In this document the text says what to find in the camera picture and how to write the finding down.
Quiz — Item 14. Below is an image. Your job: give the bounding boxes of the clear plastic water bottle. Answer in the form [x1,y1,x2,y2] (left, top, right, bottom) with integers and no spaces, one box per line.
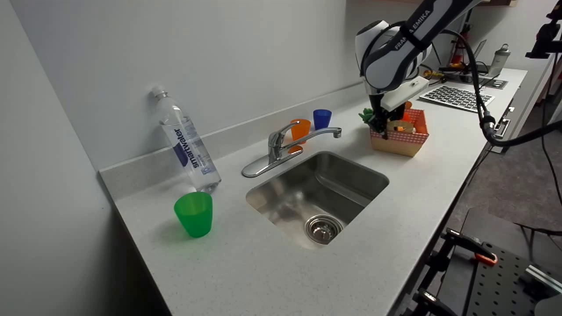
[150,87,222,194]

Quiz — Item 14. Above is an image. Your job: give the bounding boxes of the black orange clamp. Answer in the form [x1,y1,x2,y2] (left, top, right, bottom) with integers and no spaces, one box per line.
[443,229,499,268]

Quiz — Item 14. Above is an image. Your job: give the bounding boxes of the chrome sink faucet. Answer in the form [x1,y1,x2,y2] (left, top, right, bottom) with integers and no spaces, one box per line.
[241,127,343,180]

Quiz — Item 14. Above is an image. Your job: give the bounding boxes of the red checkered cardboard box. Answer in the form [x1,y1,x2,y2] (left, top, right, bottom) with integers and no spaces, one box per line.
[371,110,429,157]

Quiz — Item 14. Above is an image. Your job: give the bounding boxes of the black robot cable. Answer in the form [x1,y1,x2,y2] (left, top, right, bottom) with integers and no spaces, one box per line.
[433,29,562,148]

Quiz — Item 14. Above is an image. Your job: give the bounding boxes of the grey metal bottle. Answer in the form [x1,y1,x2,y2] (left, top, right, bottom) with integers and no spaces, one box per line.
[489,45,512,78]

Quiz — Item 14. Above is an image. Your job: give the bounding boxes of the black perforated cart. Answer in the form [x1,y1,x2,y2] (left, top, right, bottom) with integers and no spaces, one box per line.
[405,236,562,316]

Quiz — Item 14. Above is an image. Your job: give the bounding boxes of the orange plastic cup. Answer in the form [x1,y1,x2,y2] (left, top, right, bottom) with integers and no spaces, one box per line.
[292,118,312,141]

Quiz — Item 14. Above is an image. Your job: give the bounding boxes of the green plastic cup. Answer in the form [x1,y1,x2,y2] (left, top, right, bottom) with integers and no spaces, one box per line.
[175,192,213,240]

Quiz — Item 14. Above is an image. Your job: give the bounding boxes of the silver laptop keyboard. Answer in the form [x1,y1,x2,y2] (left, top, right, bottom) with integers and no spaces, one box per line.
[420,87,478,113]

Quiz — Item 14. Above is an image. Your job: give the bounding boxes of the blue plastic cup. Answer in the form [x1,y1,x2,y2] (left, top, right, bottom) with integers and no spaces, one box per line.
[313,110,333,131]

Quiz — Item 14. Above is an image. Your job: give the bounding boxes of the stainless steel sink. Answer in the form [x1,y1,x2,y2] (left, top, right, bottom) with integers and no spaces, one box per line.
[247,152,391,250]

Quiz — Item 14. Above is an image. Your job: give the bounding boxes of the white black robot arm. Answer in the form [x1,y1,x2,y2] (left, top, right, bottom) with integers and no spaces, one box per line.
[355,0,480,134]

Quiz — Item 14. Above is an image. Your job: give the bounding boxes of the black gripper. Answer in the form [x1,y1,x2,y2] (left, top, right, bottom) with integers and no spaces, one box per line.
[369,96,396,134]

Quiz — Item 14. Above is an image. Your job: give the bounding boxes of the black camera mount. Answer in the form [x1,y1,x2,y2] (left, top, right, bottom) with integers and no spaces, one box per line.
[528,0,562,59]

